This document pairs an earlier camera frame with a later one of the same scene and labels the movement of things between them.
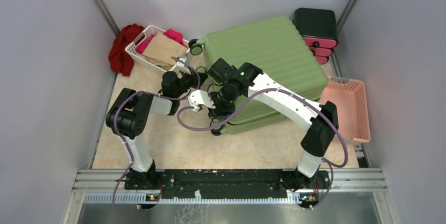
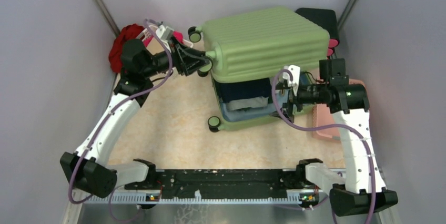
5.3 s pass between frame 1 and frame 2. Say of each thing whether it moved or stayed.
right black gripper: moved
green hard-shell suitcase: moved
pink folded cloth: stayed
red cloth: stayed
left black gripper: moved
